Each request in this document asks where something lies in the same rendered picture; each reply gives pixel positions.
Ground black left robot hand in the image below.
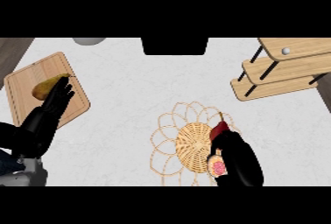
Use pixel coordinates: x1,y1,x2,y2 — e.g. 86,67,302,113
0,76,77,160

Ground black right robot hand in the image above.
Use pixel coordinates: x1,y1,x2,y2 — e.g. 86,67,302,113
209,129,265,187

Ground pink frosted cupcake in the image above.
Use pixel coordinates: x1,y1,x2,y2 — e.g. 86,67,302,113
206,154,229,179

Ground woven wicker flower placemat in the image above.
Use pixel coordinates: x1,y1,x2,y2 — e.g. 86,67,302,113
150,101,244,187

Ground wooden tiered shelf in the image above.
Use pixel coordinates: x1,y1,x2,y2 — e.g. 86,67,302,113
229,38,331,102

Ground yellow-brown pear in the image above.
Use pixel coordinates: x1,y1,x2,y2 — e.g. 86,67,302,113
31,73,73,102

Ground red chili pepper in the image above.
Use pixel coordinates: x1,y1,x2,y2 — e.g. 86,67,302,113
209,111,232,142

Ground wooden cutting board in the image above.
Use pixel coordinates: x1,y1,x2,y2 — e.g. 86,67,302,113
3,51,92,130

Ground grey round object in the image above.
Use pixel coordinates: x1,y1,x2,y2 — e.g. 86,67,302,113
71,38,108,46

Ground black appliance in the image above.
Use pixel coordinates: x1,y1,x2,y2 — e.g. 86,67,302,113
139,38,210,56

